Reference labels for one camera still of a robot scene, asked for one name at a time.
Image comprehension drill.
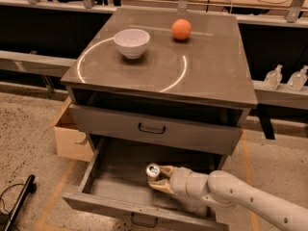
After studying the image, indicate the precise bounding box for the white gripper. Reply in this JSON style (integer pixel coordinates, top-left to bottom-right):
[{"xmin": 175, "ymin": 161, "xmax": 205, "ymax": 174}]
[{"xmin": 148, "ymin": 166, "xmax": 193, "ymax": 195}]

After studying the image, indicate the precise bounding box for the silver blue redbull can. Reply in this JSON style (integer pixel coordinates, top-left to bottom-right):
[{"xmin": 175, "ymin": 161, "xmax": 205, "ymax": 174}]
[{"xmin": 145, "ymin": 163, "xmax": 161, "ymax": 181}]

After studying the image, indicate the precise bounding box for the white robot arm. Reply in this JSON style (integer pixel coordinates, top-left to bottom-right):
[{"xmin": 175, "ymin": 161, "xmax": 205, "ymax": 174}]
[{"xmin": 145, "ymin": 164, "xmax": 308, "ymax": 231}]

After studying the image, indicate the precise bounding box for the grey open lower drawer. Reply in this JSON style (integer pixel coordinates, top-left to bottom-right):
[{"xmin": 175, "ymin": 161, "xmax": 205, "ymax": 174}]
[{"xmin": 64, "ymin": 139, "xmax": 229, "ymax": 231}]

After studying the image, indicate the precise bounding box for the grey drawer cabinet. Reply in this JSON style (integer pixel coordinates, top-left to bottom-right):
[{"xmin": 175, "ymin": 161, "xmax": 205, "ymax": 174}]
[{"xmin": 60, "ymin": 7, "xmax": 259, "ymax": 181}]

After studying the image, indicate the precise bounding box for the cardboard box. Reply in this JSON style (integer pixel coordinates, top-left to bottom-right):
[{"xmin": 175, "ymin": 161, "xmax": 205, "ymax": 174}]
[{"xmin": 46, "ymin": 97, "xmax": 93, "ymax": 162}]

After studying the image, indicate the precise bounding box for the white ceramic bowl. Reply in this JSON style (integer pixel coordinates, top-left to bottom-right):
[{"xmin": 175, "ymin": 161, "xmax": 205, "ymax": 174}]
[{"xmin": 114, "ymin": 29, "xmax": 150, "ymax": 59}]

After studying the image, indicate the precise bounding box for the clear plastic bottle left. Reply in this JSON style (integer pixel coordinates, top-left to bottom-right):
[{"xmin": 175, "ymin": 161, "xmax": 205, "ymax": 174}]
[{"xmin": 263, "ymin": 64, "xmax": 282, "ymax": 90}]

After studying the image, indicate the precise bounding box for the clear plastic bottle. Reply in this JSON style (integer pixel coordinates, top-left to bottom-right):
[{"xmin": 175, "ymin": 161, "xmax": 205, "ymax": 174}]
[
  {"xmin": 263, "ymin": 64, "xmax": 282, "ymax": 90},
  {"xmin": 287, "ymin": 65, "xmax": 308, "ymax": 91}
]

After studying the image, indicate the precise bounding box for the orange fruit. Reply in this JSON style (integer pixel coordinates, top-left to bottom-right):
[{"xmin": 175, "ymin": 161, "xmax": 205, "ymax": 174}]
[{"xmin": 171, "ymin": 19, "xmax": 192, "ymax": 40}]

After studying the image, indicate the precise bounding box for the clear plastic bottle right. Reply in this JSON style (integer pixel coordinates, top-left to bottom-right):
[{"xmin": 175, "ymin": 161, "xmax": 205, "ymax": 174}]
[{"xmin": 287, "ymin": 65, "xmax": 308, "ymax": 91}]

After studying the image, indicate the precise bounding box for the black floor stand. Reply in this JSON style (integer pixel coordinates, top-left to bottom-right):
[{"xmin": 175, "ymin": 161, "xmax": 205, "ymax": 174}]
[{"xmin": 0, "ymin": 174, "xmax": 37, "ymax": 231}]

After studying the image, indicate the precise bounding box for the black drawer handle lower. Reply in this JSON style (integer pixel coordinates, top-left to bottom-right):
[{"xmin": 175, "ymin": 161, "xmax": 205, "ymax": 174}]
[{"xmin": 130, "ymin": 213, "xmax": 158, "ymax": 228}]

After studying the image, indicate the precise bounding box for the black drawer handle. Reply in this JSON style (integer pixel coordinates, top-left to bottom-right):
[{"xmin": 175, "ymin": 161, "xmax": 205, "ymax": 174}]
[
  {"xmin": 138, "ymin": 122, "xmax": 167, "ymax": 135},
  {"xmin": 130, "ymin": 213, "xmax": 158, "ymax": 228}
]

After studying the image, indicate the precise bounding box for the black drawer handle upper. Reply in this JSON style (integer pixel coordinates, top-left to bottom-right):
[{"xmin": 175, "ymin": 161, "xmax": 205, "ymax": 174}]
[{"xmin": 138, "ymin": 122, "xmax": 167, "ymax": 135}]

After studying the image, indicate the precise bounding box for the black cable on floor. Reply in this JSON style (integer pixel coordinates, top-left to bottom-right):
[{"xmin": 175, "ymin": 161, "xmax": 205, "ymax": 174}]
[{"xmin": 0, "ymin": 182, "xmax": 27, "ymax": 217}]

